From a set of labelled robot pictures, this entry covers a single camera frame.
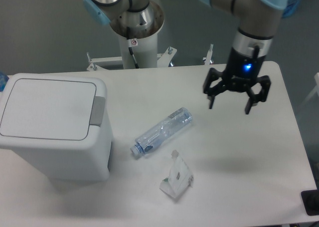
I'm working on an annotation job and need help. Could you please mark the white trash can lid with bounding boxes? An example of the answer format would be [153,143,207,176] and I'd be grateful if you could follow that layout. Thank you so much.
[0,77,97,141]

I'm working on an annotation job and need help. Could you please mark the white pedestal base frame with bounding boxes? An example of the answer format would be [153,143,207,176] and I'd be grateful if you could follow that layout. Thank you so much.
[87,43,214,71]

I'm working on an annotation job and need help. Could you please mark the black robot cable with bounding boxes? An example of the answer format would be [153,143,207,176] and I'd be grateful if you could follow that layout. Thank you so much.
[126,27,140,69]

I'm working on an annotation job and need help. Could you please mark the clear plastic water bottle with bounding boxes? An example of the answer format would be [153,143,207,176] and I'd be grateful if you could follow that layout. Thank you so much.
[130,107,192,158]

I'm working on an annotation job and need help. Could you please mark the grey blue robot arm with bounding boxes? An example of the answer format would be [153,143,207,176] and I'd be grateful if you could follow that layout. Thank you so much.
[83,0,288,113]

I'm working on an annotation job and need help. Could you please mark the white plastic trash can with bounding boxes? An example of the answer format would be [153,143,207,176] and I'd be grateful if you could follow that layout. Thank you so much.
[0,73,113,181]

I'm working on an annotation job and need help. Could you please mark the white frame at right edge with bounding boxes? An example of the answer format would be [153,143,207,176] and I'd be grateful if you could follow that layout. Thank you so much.
[297,72,319,113]

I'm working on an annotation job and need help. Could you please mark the black device at table edge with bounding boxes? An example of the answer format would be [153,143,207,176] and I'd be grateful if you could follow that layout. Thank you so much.
[301,190,319,216]

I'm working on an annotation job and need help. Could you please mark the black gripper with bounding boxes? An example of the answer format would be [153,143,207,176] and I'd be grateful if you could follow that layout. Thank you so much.
[203,46,271,114]

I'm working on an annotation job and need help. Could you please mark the white crumpled milk carton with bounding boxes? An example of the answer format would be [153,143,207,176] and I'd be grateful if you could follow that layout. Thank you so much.
[159,150,194,202]

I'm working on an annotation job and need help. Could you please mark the blue object at left edge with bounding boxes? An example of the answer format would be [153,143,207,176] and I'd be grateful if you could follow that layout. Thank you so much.
[0,72,9,92]

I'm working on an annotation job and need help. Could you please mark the grey trash can push button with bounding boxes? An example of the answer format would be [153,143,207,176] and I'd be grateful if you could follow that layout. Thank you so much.
[89,96,106,127]

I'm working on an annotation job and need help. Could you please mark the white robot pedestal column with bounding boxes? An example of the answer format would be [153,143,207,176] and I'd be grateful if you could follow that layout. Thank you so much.
[110,1,164,69]

